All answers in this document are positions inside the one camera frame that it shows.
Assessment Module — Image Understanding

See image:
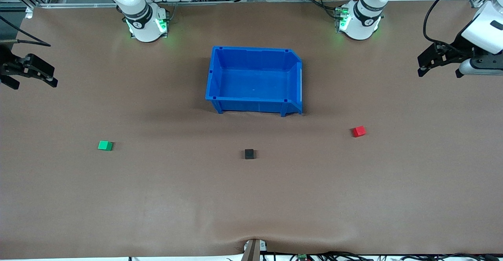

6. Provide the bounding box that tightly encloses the blue plastic storage bin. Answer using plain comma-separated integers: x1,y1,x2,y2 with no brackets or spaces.
205,46,303,117

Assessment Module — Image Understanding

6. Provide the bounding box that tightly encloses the brown table mat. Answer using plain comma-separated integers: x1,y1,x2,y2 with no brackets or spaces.
0,0,503,259

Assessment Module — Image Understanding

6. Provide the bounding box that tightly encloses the metal table clamp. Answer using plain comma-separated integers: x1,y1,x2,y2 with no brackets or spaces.
243,238,268,261

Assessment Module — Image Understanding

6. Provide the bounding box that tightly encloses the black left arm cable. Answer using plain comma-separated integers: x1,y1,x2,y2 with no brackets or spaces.
423,0,474,46

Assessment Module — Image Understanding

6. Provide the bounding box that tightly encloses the aluminium frame rail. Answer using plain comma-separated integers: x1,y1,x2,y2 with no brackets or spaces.
24,0,354,9

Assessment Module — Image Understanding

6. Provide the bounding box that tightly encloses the black cable bundle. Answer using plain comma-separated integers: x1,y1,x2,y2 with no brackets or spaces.
267,251,503,261

